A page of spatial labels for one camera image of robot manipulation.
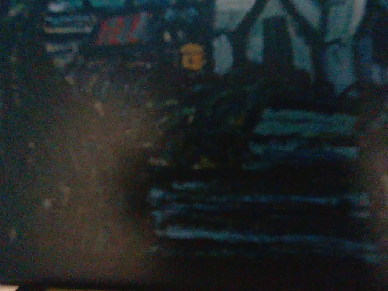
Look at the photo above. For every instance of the starry night painting tin box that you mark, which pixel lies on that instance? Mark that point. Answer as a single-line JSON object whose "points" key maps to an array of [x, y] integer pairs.
{"points": [[288, 136]]}

